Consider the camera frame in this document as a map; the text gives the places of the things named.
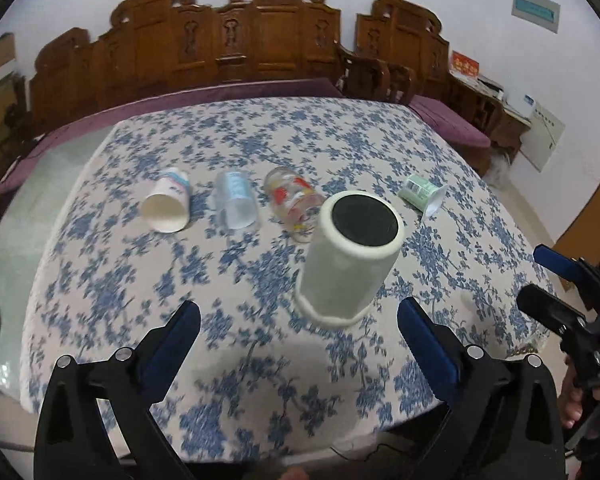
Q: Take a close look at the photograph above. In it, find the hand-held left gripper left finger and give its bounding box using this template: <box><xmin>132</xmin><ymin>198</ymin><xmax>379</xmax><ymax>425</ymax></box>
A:
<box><xmin>34</xmin><ymin>300</ymin><xmax>202</xmax><ymax>480</ymax></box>

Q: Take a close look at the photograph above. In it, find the red box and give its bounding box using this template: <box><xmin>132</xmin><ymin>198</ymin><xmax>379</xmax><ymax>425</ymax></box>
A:
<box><xmin>451</xmin><ymin>51</ymin><xmax>481</xmax><ymax>79</ymax></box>

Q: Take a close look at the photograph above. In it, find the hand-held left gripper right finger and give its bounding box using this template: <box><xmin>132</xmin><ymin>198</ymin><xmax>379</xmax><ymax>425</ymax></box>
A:
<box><xmin>397</xmin><ymin>296</ymin><xmax>566</xmax><ymax>480</ymax></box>

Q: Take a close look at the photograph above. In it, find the white paper cup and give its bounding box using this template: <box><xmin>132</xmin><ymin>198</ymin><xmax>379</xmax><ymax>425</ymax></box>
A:
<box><xmin>140</xmin><ymin>166</ymin><xmax>191</xmax><ymax>234</ymax></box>

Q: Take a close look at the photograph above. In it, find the printed glass cup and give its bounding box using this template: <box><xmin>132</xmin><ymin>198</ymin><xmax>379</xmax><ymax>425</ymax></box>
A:
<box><xmin>263</xmin><ymin>165</ymin><xmax>324</xmax><ymax>245</ymax></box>

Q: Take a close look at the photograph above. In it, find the person's right hand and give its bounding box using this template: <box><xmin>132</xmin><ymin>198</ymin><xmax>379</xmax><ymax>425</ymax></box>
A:
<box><xmin>559</xmin><ymin>362</ymin><xmax>589</xmax><ymax>429</ymax></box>

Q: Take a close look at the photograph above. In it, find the carved wooden sofa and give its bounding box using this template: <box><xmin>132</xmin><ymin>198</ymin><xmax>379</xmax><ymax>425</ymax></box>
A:
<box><xmin>26</xmin><ymin>0</ymin><xmax>344</xmax><ymax>142</ymax></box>

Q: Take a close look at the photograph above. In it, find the wooden side table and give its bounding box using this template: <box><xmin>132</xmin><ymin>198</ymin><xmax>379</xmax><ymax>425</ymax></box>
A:
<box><xmin>449</xmin><ymin>69</ymin><xmax>531</xmax><ymax>162</ymax></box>

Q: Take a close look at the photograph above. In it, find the white wall cabinet door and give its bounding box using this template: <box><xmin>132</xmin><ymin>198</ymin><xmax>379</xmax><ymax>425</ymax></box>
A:
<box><xmin>519</xmin><ymin>102</ymin><xmax>566</xmax><ymax>171</ymax></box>

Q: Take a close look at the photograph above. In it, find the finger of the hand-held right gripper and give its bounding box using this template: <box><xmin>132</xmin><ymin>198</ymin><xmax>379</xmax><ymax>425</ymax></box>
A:
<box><xmin>533</xmin><ymin>243</ymin><xmax>599</xmax><ymax>287</ymax></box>
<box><xmin>516</xmin><ymin>283</ymin><xmax>587</xmax><ymax>337</ymax></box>

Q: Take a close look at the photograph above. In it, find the small purple seat cushion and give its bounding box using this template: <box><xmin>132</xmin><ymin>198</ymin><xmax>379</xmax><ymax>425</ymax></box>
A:
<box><xmin>409</xmin><ymin>93</ymin><xmax>491</xmax><ymax>149</ymax></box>

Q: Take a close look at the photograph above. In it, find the long purple seat cushion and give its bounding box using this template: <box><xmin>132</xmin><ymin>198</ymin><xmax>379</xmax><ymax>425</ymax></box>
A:
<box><xmin>0</xmin><ymin>77</ymin><xmax>344</xmax><ymax>196</ymax></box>

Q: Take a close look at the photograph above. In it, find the carved wooden armchair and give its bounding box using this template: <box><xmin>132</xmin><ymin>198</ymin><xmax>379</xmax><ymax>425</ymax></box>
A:
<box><xmin>336</xmin><ymin>0</ymin><xmax>492</xmax><ymax>177</ymax></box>

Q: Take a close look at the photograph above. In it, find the clear plastic cup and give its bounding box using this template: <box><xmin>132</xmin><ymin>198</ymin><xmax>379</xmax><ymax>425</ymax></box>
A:
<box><xmin>213</xmin><ymin>169</ymin><xmax>259</xmax><ymax>231</ymax></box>

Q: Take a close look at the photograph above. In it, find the white box device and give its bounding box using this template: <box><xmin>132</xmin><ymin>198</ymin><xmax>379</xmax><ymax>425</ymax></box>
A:
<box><xmin>504</xmin><ymin>92</ymin><xmax>537</xmax><ymax>119</ymax></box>

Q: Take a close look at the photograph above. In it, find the black cable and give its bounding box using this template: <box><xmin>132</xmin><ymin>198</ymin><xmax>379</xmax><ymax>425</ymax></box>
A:
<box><xmin>330</xmin><ymin>441</ymin><xmax>383</xmax><ymax>462</ymax></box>

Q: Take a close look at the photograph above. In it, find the green yogurt cup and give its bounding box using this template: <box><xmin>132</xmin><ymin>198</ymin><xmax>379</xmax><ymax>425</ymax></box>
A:
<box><xmin>397</xmin><ymin>173</ymin><xmax>450</xmax><ymax>222</ymax></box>

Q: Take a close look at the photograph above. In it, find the blue floral tablecloth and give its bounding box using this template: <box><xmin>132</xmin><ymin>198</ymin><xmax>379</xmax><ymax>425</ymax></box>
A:
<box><xmin>20</xmin><ymin>95</ymin><xmax>557</xmax><ymax>464</ymax></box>

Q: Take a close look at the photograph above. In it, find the white ceramic cup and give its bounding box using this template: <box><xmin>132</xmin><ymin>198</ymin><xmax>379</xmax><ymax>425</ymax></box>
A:
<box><xmin>293</xmin><ymin>189</ymin><xmax>406</xmax><ymax>329</ymax></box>

